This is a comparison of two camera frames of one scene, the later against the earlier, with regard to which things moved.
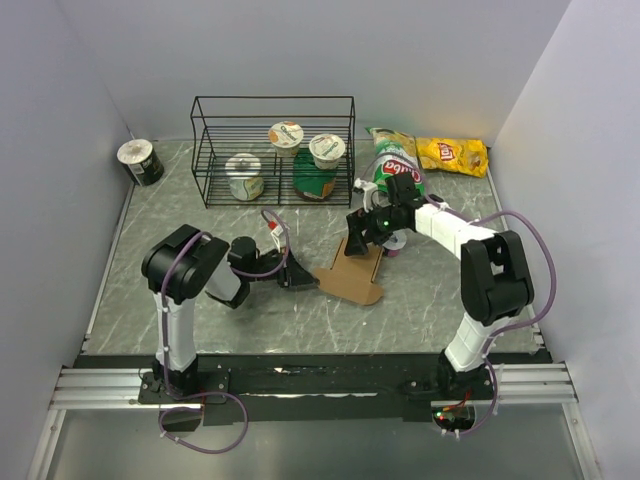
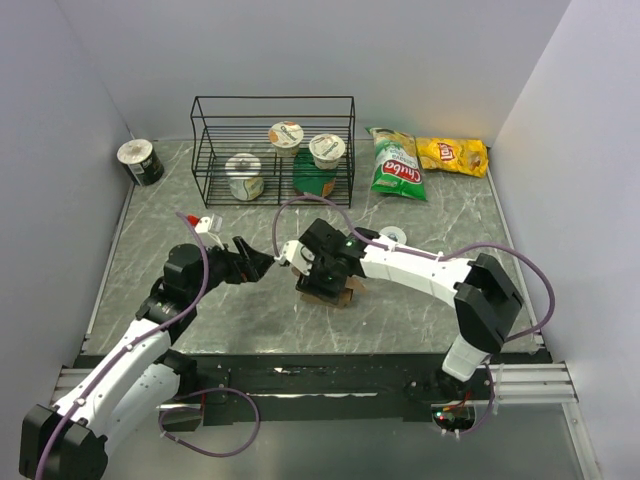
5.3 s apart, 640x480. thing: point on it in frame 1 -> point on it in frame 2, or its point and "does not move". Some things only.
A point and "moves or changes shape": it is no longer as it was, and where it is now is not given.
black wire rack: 271,152 does not move
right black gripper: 356,244 -> 311,284
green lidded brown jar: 310,182 does not move
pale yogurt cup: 244,176 does not move
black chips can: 141,161 does not move
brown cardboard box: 351,276 moves or changes shape
